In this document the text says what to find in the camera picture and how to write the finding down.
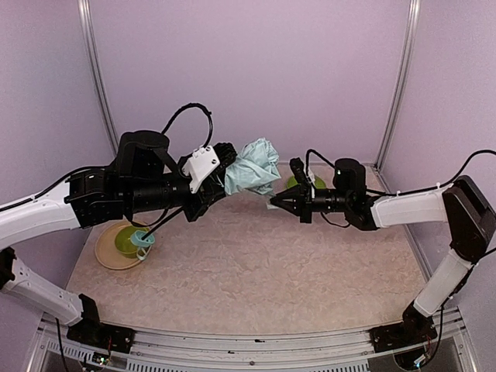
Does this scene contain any mint green folding umbrella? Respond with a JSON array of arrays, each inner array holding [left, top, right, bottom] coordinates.
[[129, 137, 282, 261]]

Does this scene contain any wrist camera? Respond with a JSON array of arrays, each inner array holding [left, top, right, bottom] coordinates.
[[289, 157, 316, 190], [181, 143, 237, 194]]

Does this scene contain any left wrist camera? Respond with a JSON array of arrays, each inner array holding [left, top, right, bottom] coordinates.
[[181, 143, 237, 194]]

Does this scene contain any aluminium frame post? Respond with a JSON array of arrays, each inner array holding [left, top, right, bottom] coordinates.
[[77, 0, 119, 155], [374, 0, 422, 173]]

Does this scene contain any right aluminium frame post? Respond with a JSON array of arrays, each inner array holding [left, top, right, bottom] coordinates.
[[374, 0, 422, 173]]

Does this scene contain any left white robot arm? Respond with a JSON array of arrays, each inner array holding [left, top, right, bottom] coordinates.
[[1, 130, 236, 326]]

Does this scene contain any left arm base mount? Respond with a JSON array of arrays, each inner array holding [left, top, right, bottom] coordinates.
[[67, 294, 136, 354]]

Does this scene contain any aluminium front rail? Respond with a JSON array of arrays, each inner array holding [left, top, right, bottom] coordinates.
[[22, 309, 481, 371]]

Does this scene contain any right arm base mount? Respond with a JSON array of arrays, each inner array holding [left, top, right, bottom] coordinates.
[[369, 302, 438, 353]]

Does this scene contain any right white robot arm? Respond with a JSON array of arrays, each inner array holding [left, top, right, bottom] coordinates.
[[270, 158, 495, 318]]

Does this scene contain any beige plate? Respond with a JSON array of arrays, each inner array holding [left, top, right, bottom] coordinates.
[[94, 221, 144, 270]]

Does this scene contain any green plate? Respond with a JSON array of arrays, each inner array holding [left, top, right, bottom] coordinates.
[[285, 175, 327, 189]]

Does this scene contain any camera cable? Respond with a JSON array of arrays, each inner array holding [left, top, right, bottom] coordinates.
[[160, 102, 215, 148], [305, 149, 336, 179]]

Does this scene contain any left camera cable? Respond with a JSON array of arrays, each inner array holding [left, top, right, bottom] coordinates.
[[160, 102, 215, 148]]

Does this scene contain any left aluminium frame post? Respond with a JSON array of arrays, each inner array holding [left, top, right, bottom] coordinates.
[[77, 0, 119, 155]]

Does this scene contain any green bowl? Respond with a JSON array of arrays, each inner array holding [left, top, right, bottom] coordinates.
[[115, 226, 155, 260]]

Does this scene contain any right camera cable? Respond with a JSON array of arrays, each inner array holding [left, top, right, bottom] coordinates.
[[305, 149, 336, 179]]

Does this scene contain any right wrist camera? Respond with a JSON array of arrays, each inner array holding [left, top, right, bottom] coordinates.
[[289, 157, 316, 190]]

